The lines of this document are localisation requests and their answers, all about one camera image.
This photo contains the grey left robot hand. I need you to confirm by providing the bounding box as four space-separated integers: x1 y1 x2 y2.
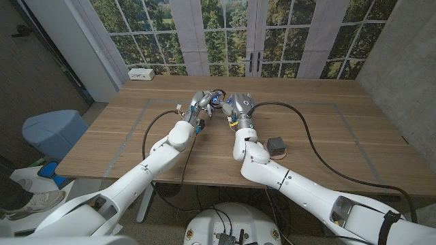
182 89 224 129

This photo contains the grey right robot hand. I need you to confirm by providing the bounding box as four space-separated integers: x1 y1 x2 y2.
221 92 256 131

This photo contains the dark grey cube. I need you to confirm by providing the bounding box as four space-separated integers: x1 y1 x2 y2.
266 136 287 157

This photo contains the pink round coaster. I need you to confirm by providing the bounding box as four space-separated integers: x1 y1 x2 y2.
262 142 288 161

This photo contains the white rectangular box device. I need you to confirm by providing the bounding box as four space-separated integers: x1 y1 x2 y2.
127 67 155 82

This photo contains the printed window forest backdrop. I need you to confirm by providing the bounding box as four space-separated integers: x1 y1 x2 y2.
71 0 399 81

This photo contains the black round floor fan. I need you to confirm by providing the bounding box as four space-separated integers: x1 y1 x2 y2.
155 182 183 198

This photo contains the white robot torso base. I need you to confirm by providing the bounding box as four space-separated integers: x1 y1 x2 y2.
183 202 283 245

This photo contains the white table leg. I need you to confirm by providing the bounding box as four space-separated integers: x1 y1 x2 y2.
136 183 157 225

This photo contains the blue-grey upholstered stool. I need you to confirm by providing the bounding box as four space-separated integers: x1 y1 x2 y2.
22 109 90 161

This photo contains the grey sneaker with white sole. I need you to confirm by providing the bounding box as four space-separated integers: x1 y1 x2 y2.
3 189 66 221

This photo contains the person's dark trouser leg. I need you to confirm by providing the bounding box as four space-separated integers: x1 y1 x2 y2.
0 171 34 212

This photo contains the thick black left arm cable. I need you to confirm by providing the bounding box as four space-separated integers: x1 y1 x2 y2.
142 109 181 161

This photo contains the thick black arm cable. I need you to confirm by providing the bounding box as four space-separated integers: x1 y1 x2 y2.
142 109 181 161
247 101 418 224

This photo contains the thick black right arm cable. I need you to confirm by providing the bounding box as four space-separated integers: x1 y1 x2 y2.
247 101 418 224

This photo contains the black door handle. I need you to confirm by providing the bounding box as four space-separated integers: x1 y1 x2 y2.
11 24 32 38

